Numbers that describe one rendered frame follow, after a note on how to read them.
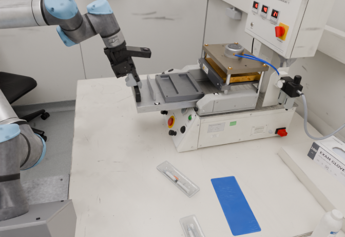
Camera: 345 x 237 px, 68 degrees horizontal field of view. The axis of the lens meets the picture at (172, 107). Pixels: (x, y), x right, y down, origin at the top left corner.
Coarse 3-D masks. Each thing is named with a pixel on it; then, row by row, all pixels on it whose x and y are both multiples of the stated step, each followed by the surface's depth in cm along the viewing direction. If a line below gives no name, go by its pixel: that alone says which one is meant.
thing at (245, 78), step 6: (210, 60) 116; (216, 66) 110; (222, 72) 106; (252, 72) 107; (222, 78) 102; (234, 78) 103; (240, 78) 104; (246, 78) 105; (252, 78) 106; (258, 78) 106; (234, 84) 105; (240, 84) 106
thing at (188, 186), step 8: (160, 168) 99; (168, 168) 99; (176, 168) 99; (168, 176) 96; (176, 176) 96; (184, 176) 96; (176, 184) 93; (184, 184) 93; (192, 184) 93; (192, 192) 90
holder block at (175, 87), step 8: (184, 72) 119; (160, 80) 111; (168, 80) 115; (176, 80) 112; (184, 80) 115; (192, 80) 113; (160, 88) 108; (168, 88) 109; (176, 88) 106; (184, 88) 106; (192, 88) 110; (200, 88) 107; (168, 96) 101; (176, 96) 101; (184, 96) 102; (192, 96) 103; (200, 96) 104
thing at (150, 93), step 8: (144, 80) 116; (152, 80) 116; (144, 88) 110; (152, 88) 102; (144, 96) 105; (152, 96) 103; (160, 96) 105; (136, 104) 101; (144, 104) 100; (152, 104) 100; (160, 104) 100; (168, 104) 101; (176, 104) 102; (184, 104) 103; (192, 104) 104; (144, 112) 100
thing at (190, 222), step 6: (186, 216) 82; (192, 216) 82; (186, 222) 81; (192, 222) 81; (198, 222) 81; (186, 228) 79; (192, 228) 79; (198, 228) 79; (186, 234) 77; (192, 234) 77; (198, 234) 78
